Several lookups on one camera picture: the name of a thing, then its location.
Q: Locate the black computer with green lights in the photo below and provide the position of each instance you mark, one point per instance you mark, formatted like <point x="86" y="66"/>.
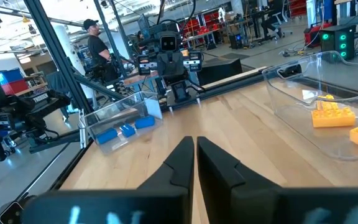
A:
<point x="332" y="46"/>

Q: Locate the clear plastic bin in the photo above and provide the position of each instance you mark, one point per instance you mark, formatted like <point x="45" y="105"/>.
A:
<point x="306" y="77"/>
<point x="120" y="109"/>

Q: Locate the red cart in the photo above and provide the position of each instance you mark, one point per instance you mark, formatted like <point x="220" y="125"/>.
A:
<point x="312" y="34"/>

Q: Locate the red storage shelf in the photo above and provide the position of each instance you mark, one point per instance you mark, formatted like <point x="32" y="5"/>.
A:
<point x="197" y="25"/>

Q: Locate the blue toy brick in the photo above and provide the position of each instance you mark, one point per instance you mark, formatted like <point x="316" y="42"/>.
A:
<point x="127" y="130"/>
<point x="107" y="136"/>
<point x="145" y="122"/>

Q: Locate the black gantry post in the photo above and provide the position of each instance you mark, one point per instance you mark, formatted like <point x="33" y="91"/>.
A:
<point x="54" y="53"/>

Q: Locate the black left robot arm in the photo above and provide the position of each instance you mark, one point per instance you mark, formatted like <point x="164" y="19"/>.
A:
<point x="180" y="91"/>

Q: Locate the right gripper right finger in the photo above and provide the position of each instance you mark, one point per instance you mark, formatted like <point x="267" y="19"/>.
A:
<point x="222" y="174"/>

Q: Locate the background black robot arm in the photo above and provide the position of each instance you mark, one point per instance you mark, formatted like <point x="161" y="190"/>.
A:
<point x="39" y="102"/>

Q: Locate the red storage bin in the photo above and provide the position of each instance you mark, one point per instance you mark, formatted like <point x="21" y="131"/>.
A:
<point x="17" y="87"/>

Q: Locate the blue storage bin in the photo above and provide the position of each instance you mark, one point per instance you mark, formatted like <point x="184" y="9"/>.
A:
<point x="8" y="76"/>

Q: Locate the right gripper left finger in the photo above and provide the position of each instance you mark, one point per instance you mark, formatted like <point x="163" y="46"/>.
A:
<point x="172" y="174"/>

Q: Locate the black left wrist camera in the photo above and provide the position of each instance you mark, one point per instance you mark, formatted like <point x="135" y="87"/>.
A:
<point x="168" y="43"/>

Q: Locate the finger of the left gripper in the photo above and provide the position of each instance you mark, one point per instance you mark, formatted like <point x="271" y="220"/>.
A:
<point x="193" y="61"/>
<point x="148" y="64"/>

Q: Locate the person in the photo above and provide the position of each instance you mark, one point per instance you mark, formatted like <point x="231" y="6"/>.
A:
<point x="272" y="15"/>
<point x="99" y="53"/>

